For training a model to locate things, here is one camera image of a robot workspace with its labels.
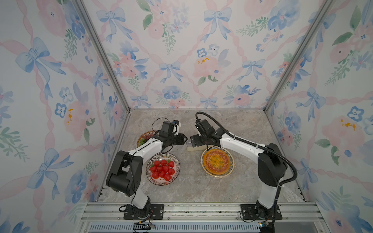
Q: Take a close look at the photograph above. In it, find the cream plastic wrap dispenser box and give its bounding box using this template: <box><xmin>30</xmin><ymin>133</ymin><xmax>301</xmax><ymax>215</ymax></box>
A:
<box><xmin>186</xmin><ymin>140</ymin><xmax>214</xmax><ymax>151</ymax></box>

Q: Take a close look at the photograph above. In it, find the yellow plate with food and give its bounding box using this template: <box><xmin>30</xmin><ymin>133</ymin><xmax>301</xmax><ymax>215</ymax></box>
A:
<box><xmin>200</xmin><ymin>147</ymin><xmax>235</xmax><ymax>178</ymax></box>

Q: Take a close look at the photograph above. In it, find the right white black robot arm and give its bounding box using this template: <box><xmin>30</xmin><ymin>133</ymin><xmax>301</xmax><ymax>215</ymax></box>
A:
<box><xmin>190</xmin><ymin>112</ymin><xmax>298</xmax><ymax>224</ymax></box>

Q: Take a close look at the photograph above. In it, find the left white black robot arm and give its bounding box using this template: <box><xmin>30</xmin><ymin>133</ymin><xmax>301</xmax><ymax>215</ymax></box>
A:
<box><xmin>106</xmin><ymin>120</ymin><xmax>187</xmax><ymax>220</ymax></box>

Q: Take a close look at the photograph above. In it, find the plate of grapes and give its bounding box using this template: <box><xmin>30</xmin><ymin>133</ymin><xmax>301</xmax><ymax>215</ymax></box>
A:
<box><xmin>137</xmin><ymin>131</ymin><xmax>155</xmax><ymax>147</ymax></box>

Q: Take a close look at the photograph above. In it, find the plate of red strawberries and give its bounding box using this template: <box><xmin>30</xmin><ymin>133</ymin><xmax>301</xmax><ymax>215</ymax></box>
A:
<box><xmin>146</xmin><ymin>153</ymin><xmax>180</xmax><ymax>186</ymax></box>

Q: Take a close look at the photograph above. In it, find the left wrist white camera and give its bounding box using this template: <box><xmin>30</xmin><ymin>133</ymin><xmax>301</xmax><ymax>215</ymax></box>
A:
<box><xmin>172</xmin><ymin>120</ymin><xmax>181</xmax><ymax>136</ymax></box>

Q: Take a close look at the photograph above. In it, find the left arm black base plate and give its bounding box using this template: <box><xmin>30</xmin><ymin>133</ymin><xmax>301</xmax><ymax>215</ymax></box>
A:
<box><xmin>123</xmin><ymin>204</ymin><xmax>164</xmax><ymax>220</ymax></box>

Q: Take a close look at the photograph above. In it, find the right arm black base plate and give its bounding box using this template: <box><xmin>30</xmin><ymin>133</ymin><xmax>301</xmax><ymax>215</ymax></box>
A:
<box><xmin>240</xmin><ymin>204</ymin><xmax>283</xmax><ymax>220</ymax></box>

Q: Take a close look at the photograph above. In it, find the aluminium front rail frame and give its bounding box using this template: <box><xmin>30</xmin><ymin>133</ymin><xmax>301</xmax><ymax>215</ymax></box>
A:
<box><xmin>76</xmin><ymin>203</ymin><xmax>330</xmax><ymax>233</ymax></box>

